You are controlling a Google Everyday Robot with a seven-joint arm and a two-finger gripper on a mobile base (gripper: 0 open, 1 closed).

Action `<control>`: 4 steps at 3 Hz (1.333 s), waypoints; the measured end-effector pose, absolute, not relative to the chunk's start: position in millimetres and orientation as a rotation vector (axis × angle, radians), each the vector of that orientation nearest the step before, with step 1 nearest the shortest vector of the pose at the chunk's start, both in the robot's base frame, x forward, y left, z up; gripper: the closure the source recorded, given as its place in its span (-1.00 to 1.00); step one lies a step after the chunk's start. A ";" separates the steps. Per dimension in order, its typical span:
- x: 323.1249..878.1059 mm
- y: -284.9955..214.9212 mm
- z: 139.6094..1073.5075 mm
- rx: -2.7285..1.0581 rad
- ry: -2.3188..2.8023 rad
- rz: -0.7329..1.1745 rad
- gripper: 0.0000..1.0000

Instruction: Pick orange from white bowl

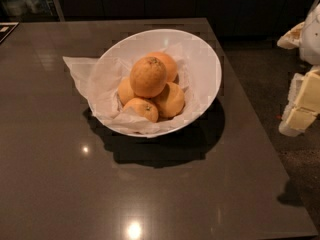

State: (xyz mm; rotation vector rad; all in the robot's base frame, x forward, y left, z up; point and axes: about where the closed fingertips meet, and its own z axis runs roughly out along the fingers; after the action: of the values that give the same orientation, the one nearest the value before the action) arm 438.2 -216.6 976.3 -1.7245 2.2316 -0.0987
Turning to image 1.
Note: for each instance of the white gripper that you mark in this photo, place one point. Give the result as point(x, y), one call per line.
point(311, 39)

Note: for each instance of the orange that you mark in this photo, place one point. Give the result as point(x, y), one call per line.
point(170, 101)
point(148, 77)
point(169, 62)
point(144, 108)
point(125, 91)

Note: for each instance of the white bowl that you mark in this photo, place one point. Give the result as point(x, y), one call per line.
point(203, 62)

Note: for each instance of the white paper liner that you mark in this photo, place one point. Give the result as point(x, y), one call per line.
point(97, 80)

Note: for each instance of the cluttered background shelf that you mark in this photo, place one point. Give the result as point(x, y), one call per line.
point(30, 10)

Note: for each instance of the black stovetop edge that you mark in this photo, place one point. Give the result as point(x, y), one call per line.
point(6, 28)

